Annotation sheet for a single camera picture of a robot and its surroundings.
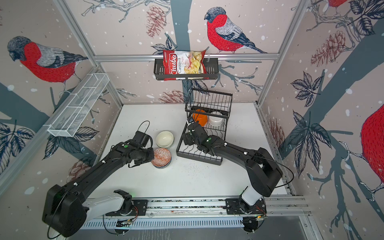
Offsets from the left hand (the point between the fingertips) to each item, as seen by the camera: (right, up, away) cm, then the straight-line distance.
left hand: (152, 157), depth 81 cm
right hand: (+20, +11, +5) cm, 23 cm away
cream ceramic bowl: (+4, +8, +14) cm, 16 cm away
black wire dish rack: (+36, +27, +29) cm, 53 cm away
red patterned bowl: (+4, -2, +5) cm, 7 cm away
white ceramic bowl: (+38, +19, +20) cm, 47 cm away
